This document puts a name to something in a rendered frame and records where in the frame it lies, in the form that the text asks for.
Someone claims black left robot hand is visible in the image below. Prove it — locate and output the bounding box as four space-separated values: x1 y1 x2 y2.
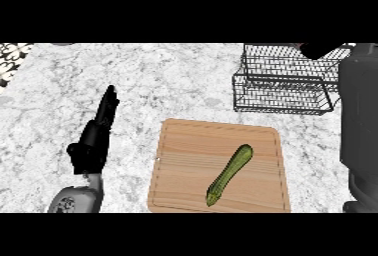
65 84 121 175

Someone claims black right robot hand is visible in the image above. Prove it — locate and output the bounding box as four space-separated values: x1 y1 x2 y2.
298 42 347 61

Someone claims wooden cutting board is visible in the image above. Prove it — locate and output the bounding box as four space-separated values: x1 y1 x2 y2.
146 117 292 214

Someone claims green zucchini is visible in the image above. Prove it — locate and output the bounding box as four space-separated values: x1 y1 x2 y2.
203 143 255 208

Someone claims black wire tiered basket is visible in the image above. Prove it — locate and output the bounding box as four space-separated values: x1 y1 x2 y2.
230 42 357 117

